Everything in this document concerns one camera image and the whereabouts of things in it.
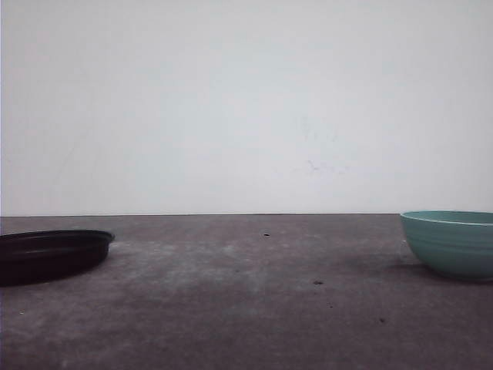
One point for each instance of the teal ceramic bowl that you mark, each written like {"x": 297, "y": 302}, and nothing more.
{"x": 454, "y": 243}

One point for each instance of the black frying pan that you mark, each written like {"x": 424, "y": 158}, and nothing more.
{"x": 46, "y": 255}

